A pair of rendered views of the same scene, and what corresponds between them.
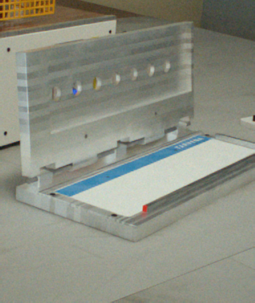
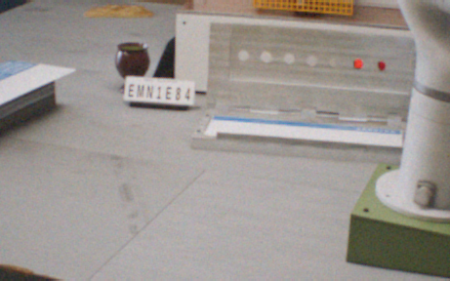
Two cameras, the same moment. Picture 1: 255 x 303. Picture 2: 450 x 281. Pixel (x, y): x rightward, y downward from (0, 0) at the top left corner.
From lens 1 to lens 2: 1.81 m
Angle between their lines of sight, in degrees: 61
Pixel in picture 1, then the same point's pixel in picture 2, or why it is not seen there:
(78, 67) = (269, 43)
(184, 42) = (408, 53)
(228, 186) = (314, 152)
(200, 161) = (341, 137)
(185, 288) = (146, 165)
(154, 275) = (152, 157)
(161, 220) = (221, 144)
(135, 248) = (183, 149)
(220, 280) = (169, 171)
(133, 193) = (245, 130)
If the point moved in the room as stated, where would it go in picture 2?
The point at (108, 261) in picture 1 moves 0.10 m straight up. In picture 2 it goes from (155, 146) to (156, 99)
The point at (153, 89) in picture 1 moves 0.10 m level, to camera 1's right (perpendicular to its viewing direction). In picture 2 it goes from (359, 80) to (386, 94)
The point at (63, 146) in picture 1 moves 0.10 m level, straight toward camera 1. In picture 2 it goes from (239, 91) to (198, 97)
